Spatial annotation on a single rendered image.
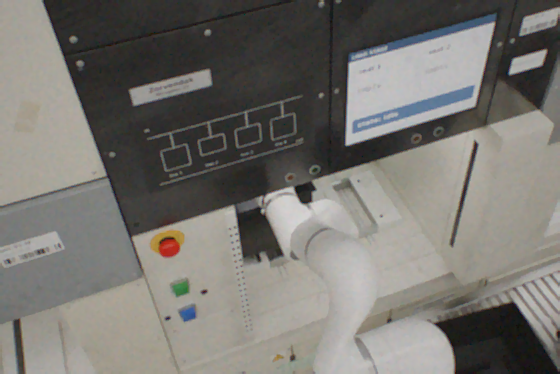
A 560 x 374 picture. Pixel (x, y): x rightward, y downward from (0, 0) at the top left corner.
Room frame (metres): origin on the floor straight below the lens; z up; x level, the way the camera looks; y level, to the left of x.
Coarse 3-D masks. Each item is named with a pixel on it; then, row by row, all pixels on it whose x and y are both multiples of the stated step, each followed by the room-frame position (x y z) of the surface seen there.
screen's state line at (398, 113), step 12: (444, 96) 0.92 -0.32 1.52; (456, 96) 0.93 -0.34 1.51; (468, 96) 0.94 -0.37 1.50; (396, 108) 0.89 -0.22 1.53; (408, 108) 0.90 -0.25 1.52; (420, 108) 0.91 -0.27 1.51; (432, 108) 0.92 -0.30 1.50; (360, 120) 0.87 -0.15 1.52; (372, 120) 0.88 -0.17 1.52; (384, 120) 0.89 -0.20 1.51; (396, 120) 0.89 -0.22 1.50
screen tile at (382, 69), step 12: (384, 60) 0.88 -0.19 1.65; (396, 60) 0.89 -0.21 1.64; (360, 72) 0.87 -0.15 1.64; (372, 72) 0.88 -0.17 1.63; (384, 72) 0.88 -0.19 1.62; (396, 72) 0.89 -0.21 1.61; (408, 72) 0.90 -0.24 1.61; (360, 84) 0.87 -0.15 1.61; (408, 84) 0.90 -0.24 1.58; (360, 96) 0.87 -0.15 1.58; (372, 96) 0.88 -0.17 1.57; (384, 96) 0.88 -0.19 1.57; (396, 96) 0.89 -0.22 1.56; (408, 96) 0.90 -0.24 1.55; (360, 108) 0.87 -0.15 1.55; (372, 108) 0.88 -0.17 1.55
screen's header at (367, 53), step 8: (488, 16) 0.94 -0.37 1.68; (456, 24) 0.92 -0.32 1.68; (464, 24) 0.93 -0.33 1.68; (472, 24) 0.93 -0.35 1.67; (480, 24) 0.94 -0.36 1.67; (432, 32) 0.91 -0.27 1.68; (440, 32) 0.91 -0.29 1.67; (448, 32) 0.92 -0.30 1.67; (456, 32) 0.92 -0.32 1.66; (400, 40) 0.89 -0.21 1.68; (408, 40) 0.90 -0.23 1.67; (416, 40) 0.90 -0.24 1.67; (424, 40) 0.90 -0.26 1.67; (376, 48) 0.88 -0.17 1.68; (384, 48) 0.88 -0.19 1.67; (392, 48) 0.89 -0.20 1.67; (352, 56) 0.86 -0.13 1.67; (360, 56) 0.87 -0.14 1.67; (368, 56) 0.87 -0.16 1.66
